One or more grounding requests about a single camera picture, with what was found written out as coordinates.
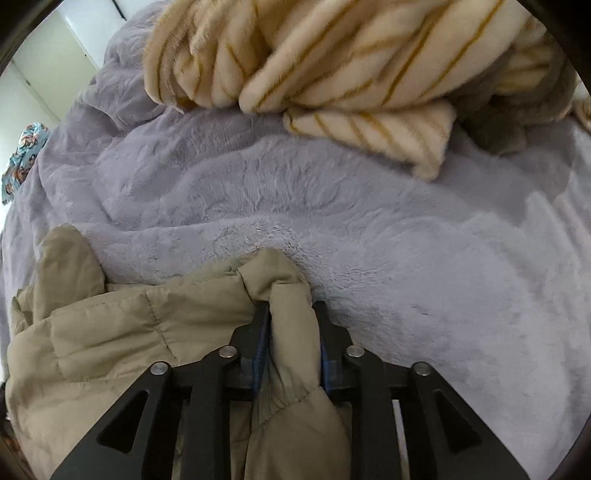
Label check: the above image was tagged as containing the beige puffer jacket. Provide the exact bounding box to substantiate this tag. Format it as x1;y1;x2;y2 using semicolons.
6;225;351;479

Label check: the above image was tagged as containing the lavender plush bed blanket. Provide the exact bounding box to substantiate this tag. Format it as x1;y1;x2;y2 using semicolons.
1;3;590;479

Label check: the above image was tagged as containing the blue patterned cloth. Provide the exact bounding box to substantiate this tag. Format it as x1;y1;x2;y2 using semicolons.
1;122;50;205

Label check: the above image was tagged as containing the cream striped fleece blanket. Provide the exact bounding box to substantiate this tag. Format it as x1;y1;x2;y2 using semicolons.
142;0;591;182

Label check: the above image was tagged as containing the white wardrobe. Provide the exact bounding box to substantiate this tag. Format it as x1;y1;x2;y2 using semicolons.
1;0;149;157

